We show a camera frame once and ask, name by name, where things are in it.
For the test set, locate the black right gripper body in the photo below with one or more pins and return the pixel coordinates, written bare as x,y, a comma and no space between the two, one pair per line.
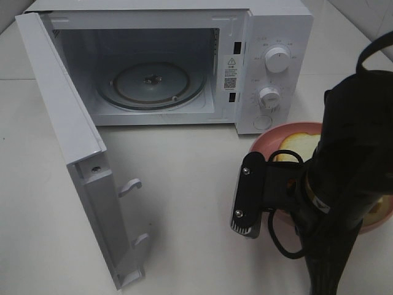
282,188

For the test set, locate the pink plate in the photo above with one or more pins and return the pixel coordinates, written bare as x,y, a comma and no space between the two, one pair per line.
271,141

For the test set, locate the round door release button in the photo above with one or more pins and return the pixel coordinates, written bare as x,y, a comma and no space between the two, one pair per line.
262,122

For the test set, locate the white microwave door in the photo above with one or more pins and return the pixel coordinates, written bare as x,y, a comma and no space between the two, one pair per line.
84,153

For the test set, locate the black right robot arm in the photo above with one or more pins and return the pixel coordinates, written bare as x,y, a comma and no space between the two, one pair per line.
351,168

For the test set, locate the white timer knob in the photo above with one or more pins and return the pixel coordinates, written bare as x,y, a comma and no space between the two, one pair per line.
269,98

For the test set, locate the white microwave oven body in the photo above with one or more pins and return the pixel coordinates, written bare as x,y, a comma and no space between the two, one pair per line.
95,36

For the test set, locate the white power knob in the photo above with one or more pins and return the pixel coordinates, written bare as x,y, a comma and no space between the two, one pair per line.
277,59

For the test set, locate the warning label sticker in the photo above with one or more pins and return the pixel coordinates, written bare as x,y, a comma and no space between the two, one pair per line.
230,72

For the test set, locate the glass turntable plate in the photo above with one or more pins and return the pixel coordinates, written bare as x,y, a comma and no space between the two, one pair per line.
151,85

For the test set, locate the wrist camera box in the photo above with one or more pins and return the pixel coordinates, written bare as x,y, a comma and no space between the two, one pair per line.
246,215

